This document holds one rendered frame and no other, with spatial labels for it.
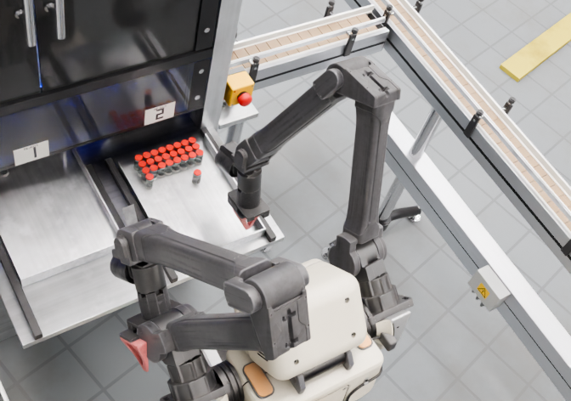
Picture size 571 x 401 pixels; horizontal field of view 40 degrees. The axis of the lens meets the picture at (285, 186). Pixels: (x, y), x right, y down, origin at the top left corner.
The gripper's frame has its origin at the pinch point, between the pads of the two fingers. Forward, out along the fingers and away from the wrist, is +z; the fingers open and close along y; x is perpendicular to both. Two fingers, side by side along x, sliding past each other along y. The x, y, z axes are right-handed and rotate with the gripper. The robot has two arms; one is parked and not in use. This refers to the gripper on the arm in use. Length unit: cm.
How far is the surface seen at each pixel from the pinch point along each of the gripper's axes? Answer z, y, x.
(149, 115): -15.0, 34.3, 9.4
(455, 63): -3, 25, -91
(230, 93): -13.0, 34.4, -14.8
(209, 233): 5.6, 7.2, 7.1
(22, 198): -2, 35, 45
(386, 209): 69, 35, -85
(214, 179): 2.7, 21.3, -2.3
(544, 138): 92, 50, -197
